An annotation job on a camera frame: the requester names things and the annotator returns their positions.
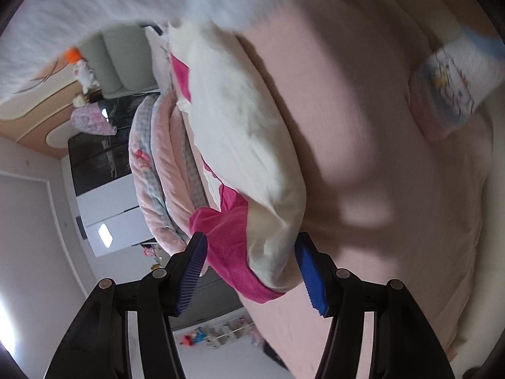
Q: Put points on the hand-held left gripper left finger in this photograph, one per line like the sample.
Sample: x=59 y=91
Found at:
x=193 y=272

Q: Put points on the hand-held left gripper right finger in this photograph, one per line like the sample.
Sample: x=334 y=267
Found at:
x=311 y=280

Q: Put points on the cream and pink sweatshirt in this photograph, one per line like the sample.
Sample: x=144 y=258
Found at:
x=244 y=126

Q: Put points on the grey door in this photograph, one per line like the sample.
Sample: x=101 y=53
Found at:
x=217 y=296

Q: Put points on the pink plush toy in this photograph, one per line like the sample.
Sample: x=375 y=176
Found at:
x=149 y=250

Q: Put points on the white shelf rack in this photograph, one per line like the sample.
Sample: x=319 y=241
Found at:
x=232 y=331

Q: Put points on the black bag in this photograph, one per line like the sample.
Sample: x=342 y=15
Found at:
x=276 y=353

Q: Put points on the pink printed quilt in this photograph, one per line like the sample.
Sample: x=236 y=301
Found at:
x=158 y=166

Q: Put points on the pink patterned hanging cloth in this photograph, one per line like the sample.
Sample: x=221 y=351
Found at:
x=92 y=120

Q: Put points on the grey padded headboard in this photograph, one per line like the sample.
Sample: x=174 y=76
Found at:
x=122 y=63

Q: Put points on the row of plush toys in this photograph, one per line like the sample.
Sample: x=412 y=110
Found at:
x=85 y=75

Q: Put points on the colourful wall doll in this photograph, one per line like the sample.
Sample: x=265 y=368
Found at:
x=193 y=337

